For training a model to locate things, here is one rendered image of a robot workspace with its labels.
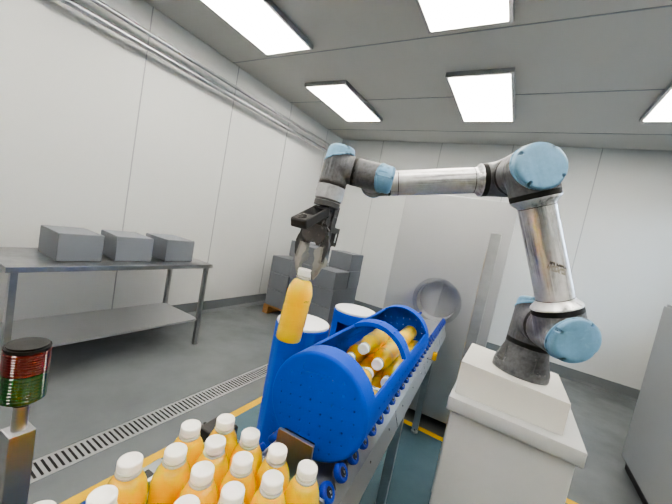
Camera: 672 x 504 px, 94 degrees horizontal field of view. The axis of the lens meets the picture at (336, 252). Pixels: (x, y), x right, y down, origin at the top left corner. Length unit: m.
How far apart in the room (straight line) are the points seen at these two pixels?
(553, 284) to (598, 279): 5.03
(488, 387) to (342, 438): 0.43
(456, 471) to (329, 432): 0.40
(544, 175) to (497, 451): 0.72
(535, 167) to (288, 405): 0.86
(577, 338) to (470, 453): 0.43
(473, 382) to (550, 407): 0.18
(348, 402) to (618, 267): 5.41
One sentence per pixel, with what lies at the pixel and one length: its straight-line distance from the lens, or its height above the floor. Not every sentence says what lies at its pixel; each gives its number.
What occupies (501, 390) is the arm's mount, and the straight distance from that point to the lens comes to 1.05.
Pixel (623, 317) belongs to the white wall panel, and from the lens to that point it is 6.05.
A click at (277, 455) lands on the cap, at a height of 1.10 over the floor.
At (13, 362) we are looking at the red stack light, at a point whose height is 1.24.
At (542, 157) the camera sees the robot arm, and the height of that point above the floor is 1.81.
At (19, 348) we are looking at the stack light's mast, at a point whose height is 1.26.
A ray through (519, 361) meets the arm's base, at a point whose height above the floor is 1.28.
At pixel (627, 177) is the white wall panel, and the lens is 6.13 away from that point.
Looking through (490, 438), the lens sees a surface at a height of 1.08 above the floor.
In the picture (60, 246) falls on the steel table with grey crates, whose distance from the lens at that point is 3.15.
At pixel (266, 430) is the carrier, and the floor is 0.48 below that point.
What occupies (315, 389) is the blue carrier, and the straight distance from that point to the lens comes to 0.89.
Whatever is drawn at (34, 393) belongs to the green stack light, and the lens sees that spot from 0.79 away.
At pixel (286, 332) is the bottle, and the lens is 0.86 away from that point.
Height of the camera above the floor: 1.56
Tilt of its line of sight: 5 degrees down
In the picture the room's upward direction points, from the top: 11 degrees clockwise
